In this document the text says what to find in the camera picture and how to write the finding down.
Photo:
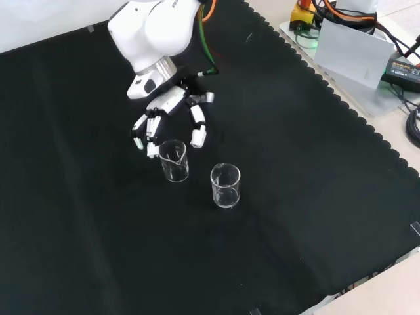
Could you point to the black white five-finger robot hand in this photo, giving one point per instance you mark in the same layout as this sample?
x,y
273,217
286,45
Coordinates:
x,y
169,100

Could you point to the clear glass beaker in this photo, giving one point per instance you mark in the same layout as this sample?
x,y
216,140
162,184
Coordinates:
x,y
225,197
174,170

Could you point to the clear tape strip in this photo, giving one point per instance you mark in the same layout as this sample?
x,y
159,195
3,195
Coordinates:
x,y
91,29
415,229
255,312

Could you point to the black bench cloth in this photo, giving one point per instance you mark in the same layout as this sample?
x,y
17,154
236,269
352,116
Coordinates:
x,y
98,229

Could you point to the yellow stop button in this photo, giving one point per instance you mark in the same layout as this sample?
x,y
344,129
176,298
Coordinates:
x,y
300,18

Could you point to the pale board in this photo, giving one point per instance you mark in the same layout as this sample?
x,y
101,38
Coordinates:
x,y
351,52

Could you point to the black power adapter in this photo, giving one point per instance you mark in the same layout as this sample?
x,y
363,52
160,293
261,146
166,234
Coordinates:
x,y
402,70

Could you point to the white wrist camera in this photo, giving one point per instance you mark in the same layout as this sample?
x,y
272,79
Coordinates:
x,y
139,88

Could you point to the grey base plate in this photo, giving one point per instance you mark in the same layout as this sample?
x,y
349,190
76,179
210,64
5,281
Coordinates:
x,y
361,98

